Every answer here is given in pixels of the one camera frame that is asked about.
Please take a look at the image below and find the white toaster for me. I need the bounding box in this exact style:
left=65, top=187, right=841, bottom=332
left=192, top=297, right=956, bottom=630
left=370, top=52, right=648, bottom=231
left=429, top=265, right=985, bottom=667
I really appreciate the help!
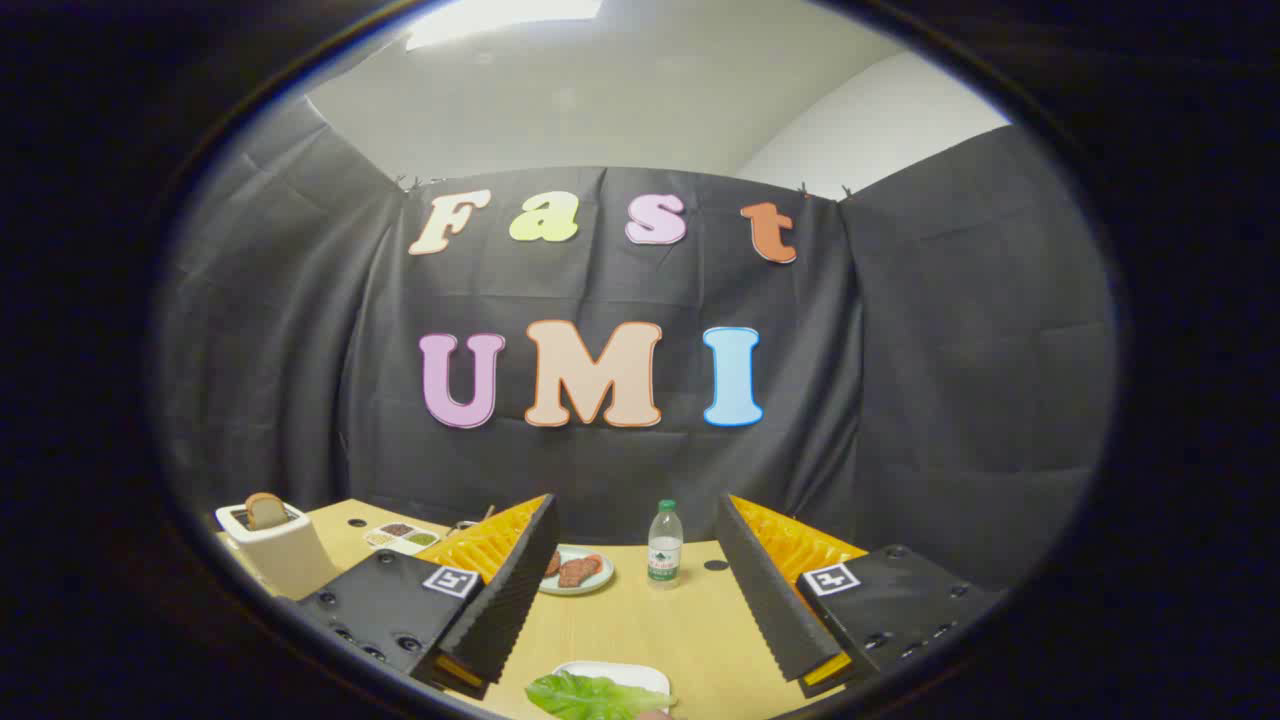
left=215, top=503, right=346, bottom=601

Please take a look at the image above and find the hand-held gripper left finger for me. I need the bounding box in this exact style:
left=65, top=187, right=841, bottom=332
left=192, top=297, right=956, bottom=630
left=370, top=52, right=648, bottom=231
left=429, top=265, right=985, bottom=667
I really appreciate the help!
left=298, top=492, right=562, bottom=701

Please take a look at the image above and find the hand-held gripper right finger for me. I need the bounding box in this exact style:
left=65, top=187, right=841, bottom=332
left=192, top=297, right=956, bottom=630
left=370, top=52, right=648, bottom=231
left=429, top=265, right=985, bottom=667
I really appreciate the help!
left=714, top=492, right=1007, bottom=699

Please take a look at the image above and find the clear water bottle green cap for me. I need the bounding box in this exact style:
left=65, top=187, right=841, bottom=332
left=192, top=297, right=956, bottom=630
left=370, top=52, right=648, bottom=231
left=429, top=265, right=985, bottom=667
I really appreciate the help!
left=647, top=499, right=685, bottom=591

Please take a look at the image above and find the black backdrop cloth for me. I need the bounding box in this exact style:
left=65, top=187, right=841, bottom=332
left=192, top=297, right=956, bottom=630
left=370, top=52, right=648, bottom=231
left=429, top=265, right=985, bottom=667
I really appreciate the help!
left=150, top=95, right=1121, bottom=601

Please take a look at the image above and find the pale green round plate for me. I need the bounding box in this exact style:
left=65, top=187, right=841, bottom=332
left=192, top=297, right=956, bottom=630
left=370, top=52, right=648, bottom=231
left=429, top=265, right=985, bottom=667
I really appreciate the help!
left=538, top=545, right=615, bottom=597

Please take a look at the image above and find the green lettuce leaf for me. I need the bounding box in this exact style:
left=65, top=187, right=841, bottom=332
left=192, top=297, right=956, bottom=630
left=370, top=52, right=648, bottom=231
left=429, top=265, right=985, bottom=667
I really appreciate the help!
left=525, top=672, right=678, bottom=720

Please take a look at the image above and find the white divided spice dish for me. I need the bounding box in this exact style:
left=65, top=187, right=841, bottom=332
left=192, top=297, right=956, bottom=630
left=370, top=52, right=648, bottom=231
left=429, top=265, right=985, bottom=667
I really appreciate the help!
left=362, top=521, right=441, bottom=556

